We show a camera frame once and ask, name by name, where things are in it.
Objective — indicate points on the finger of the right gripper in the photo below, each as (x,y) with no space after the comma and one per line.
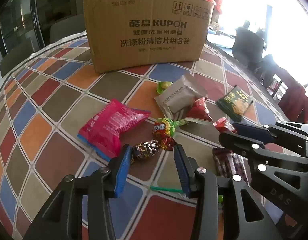
(271,155)
(256,131)

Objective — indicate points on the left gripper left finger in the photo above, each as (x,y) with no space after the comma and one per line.
(60,216)

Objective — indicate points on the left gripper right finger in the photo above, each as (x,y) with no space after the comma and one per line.
(244,215)

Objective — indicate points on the maroon striped snack bar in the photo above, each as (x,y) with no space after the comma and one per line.
(228,163)

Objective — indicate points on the green red lollipop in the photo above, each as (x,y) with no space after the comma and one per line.
(163,131)

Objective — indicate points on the red cloth on chair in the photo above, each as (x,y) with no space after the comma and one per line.
(294,103)

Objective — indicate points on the small red candy packet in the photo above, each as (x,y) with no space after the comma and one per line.
(223,125)

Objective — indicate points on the dark green chips packet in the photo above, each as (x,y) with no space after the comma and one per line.
(235,103)

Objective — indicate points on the red snack packet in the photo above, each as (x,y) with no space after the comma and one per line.
(199,112)

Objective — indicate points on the brown foil candy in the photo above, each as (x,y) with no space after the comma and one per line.
(144,150)

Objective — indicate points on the pink snack bag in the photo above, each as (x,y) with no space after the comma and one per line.
(102,132)

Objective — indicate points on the grey foil snack pouch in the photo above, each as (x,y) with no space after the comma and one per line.
(180,95)

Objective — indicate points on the colourful checkered tablecloth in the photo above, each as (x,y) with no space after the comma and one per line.
(48,98)

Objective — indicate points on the dark chair by window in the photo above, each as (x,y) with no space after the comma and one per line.
(248,46)

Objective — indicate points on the green wrapped candy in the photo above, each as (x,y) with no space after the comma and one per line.
(162,86)

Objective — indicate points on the red bow decoration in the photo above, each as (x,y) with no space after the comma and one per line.
(217,5)

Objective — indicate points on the brown cardboard box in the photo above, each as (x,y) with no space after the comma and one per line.
(130,33)

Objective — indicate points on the dark grey dining chair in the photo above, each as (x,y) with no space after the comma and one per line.
(16,56)

